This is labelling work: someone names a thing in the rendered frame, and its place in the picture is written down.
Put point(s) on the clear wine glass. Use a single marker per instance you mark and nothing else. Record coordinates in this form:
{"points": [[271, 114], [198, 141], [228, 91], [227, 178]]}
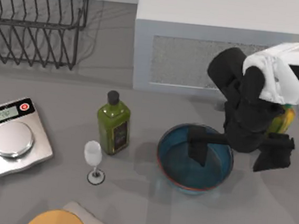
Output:
{"points": [[92, 152]]}

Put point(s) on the green bottle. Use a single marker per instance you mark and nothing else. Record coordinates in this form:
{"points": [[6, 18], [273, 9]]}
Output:
{"points": [[110, 129]]}

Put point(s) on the orange round plate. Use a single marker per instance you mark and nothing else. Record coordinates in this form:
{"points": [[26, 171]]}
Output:
{"points": [[57, 221]]}

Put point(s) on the yellow bottle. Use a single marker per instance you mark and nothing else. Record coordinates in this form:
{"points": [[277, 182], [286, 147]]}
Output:
{"points": [[288, 117]]}

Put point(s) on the silver kitchen scale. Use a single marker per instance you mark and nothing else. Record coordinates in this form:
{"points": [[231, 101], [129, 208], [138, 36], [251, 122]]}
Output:
{"points": [[22, 142]]}

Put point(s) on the blue bowl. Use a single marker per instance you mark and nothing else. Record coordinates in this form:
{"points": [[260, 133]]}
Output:
{"points": [[175, 170]]}

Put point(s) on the beige square pad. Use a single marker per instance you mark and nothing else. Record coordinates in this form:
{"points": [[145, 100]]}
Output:
{"points": [[94, 221]]}

